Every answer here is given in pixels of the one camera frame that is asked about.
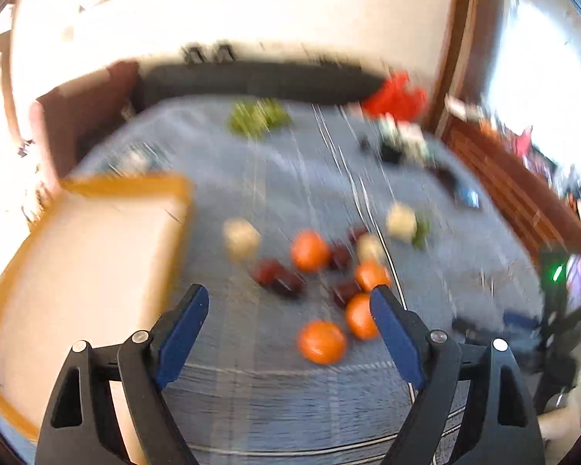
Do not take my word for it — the pale corn piece with leaf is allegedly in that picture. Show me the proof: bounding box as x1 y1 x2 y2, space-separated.
385 201 431 250

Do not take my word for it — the orange tangerine with leaf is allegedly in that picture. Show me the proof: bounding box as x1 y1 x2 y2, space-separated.
297 320 347 365

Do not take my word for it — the pale corn cob piece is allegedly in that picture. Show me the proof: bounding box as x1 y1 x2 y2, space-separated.
222 219 261 262
356 233 386 265

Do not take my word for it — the dark red plum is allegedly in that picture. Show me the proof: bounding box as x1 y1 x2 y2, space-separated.
251 258 285 287
330 279 363 310
270 271 306 299
347 225 369 246
328 244 352 271

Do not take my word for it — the wooden side cabinet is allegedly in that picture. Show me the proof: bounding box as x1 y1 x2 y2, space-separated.
443 117 581 264

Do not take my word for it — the yellow rimmed white tray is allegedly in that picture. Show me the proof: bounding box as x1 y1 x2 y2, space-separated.
0 173 195 442

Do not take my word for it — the black smartphone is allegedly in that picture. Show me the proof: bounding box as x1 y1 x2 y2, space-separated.
429 166 482 210

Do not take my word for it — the black box with white items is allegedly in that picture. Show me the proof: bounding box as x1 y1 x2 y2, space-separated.
358 114 430 167

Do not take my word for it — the blue plaid tablecloth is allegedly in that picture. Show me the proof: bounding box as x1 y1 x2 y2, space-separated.
28 94 548 465

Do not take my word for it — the red plastic bag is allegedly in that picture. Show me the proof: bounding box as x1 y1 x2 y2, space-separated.
361 71 427 122

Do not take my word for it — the maroon armchair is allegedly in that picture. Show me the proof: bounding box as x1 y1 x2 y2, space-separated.
29 60 139 188

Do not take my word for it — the green lettuce bunch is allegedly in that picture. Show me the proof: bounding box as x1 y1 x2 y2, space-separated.
227 99 292 139

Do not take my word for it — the black leather sofa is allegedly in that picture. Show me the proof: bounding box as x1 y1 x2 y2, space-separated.
131 61 385 112

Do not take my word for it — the black device on sofa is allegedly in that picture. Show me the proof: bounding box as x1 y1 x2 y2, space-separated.
181 44 208 65
213 42 236 63

